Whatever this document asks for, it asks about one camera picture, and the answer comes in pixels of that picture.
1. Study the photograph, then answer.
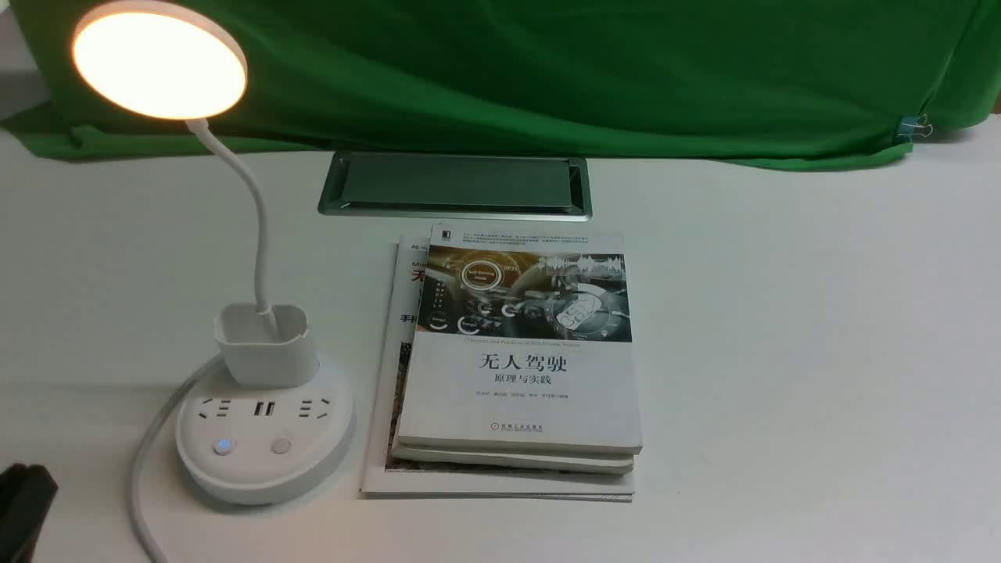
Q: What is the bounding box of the middle white book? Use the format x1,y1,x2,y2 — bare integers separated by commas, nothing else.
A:
390,328,635,475

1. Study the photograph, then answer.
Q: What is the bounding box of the white lamp power cable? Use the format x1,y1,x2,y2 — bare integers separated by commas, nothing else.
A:
129,353,224,563

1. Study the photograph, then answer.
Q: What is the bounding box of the top white driving book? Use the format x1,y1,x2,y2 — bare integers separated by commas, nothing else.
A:
397,224,643,456

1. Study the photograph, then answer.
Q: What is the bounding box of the silver desk cable tray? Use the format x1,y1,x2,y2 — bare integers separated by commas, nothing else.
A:
318,151,594,222

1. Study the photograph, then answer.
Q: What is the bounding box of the white round desk lamp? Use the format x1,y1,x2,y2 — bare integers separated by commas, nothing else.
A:
71,1,354,506

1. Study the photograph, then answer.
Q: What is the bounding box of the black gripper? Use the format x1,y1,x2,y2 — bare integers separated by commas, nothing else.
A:
1,463,59,562

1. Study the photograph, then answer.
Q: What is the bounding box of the blue binder clip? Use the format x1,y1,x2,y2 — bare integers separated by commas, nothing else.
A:
896,113,935,142

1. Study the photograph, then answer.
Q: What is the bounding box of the bottom large white book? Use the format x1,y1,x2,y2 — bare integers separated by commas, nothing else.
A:
361,235,636,503

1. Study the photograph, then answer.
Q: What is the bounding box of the green backdrop cloth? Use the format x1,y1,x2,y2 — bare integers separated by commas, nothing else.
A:
6,0,1001,171

